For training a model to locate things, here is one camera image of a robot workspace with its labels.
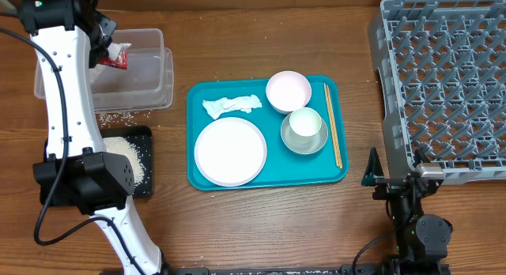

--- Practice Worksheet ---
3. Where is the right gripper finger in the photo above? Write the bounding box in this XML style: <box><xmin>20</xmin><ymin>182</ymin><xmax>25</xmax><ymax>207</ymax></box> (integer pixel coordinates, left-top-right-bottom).
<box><xmin>363</xmin><ymin>147</ymin><xmax>384</xmax><ymax>179</ymax></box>
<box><xmin>413</xmin><ymin>149</ymin><xmax>430</xmax><ymax>165</ymax></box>

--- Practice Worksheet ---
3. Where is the red snack wrapper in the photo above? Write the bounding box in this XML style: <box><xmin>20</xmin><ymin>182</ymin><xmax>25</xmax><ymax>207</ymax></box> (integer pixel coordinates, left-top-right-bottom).
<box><xmin>99</xmin><ymin>51</ymin><xmax>128</xmax><ymax>70</ymax></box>

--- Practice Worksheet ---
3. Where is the grey green bowl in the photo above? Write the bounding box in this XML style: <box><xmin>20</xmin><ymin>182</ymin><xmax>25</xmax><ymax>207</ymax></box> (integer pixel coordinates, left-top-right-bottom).
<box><xmin>281</xmin><ymin>115</ymin><xmax>328</xmax><ymax>155</ymax></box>

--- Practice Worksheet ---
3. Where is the small white cup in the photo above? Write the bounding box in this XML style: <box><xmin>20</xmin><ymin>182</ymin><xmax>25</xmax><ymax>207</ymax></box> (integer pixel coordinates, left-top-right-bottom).
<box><xmin>289</xmin><ymin>107</ymin><xmax>322</xmax><ymax>137</ymax></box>

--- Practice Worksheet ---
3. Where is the white rice pile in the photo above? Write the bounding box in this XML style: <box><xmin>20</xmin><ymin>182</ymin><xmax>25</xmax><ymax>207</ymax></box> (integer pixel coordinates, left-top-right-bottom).
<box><xmin>104</xmin><ymin>137</ymin><xmax>145</xmax><ymax>187</ymax></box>

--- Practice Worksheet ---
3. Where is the white napkin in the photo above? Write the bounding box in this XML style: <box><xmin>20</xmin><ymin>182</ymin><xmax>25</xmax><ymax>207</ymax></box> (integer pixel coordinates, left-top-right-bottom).
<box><xmin>202</xmin><ymin>95</ymin><xmax>262</xmax><ymax>120</ymax></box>

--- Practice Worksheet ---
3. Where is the white round plate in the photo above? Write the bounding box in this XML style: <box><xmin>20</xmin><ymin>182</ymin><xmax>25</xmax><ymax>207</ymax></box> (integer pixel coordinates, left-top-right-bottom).
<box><xmin>194</xmin><ymin>117</ymin><xmax>267</xmax><ymax>187</ymax></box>

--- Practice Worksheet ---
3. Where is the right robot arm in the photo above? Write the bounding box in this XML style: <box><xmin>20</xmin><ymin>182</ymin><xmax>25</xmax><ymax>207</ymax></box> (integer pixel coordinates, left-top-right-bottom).
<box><xmin>351</xmin><ymin>148</ymin><xmax>453</xmax><ymax>275</ymax></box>

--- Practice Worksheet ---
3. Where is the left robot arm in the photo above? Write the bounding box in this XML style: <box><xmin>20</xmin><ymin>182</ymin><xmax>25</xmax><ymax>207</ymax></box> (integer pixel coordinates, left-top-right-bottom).
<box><xmin>17</xmin><ymin>0</ymin><xmax>169</xmax><ymax>274</ymax></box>

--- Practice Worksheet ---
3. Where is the grey dishwasher rack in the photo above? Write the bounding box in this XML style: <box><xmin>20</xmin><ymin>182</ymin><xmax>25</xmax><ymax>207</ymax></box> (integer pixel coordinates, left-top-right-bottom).
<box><xmin>368</xmin><ymin>0</ymin><xmax>505</xmax><ymax>185</ymax></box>

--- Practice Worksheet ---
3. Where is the clear plastic bin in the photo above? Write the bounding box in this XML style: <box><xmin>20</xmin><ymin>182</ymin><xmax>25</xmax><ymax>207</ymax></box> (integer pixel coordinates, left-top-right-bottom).
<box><xmin>32</xmin><ymin>26</ymin><xmax>174</xmax><ymax>115</ymax></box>

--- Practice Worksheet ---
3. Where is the spilled rice on table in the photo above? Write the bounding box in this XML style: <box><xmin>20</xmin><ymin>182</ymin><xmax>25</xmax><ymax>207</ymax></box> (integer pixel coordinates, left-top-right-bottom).
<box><xmin>96</xmin><ymin>111</ymin><xmax>152</xmax><ymax>128</ymax></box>

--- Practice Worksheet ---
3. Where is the black plastic tray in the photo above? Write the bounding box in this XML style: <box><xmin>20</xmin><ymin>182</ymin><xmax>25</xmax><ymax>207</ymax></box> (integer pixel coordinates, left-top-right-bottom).
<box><xmin>49</xmin><ymin>126</ymin><xmax>153</xmax><ymax>214</ymax></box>

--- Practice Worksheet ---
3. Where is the white pink bowl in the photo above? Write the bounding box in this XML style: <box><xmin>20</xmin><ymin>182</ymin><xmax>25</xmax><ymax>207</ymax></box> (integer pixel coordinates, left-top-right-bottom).
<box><xmin>266</xmin><ymin>70</ymin><xmax>312</xmax><ymax>115</ymax></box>

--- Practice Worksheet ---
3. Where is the teal serving tray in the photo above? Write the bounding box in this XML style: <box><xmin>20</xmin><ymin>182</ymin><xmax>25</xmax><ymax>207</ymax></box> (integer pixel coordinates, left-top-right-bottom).
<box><xmin>187</xmin><ymin>75</ymin><xmax>349</xmax><ymax>191</ymax></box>

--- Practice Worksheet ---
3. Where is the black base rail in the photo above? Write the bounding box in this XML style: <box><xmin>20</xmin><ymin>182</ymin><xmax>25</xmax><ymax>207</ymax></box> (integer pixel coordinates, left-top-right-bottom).
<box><xmin>161</xmin><ymin>263</ymin><xmax>451</xmax><ymax>275</ymax></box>

